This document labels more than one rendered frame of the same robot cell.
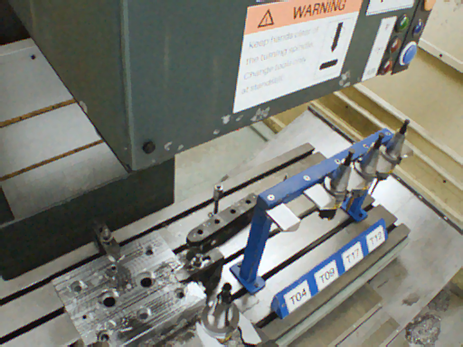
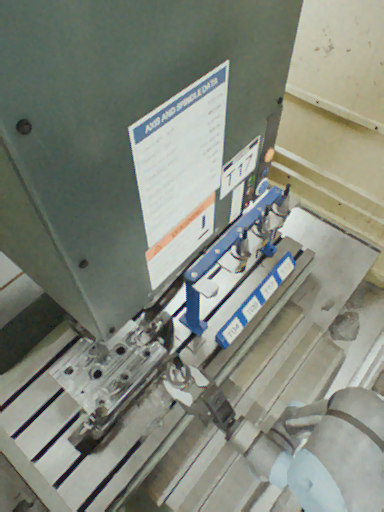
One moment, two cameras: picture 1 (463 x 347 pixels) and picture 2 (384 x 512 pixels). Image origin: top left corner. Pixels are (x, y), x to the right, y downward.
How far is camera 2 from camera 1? 0.32 m
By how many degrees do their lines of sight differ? 12
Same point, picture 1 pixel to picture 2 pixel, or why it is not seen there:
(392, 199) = (298, 225)
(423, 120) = (312, 157)
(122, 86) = (92, 317)
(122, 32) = (86, 303)
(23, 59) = not seen: outside the picture
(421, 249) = (330, 263)
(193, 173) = not seen: hidden behind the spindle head
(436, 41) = (311, 89)
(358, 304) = (284, 318)
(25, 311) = (32, 400)
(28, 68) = not seen: outside the picture
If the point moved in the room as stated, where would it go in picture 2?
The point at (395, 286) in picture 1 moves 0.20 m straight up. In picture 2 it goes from (313, 296) to (326, 271)
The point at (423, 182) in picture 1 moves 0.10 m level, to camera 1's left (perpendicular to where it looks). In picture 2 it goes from (322, 206) to (299, 207)
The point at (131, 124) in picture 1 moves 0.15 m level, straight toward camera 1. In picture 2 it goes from (101, 328) to (137, 428)
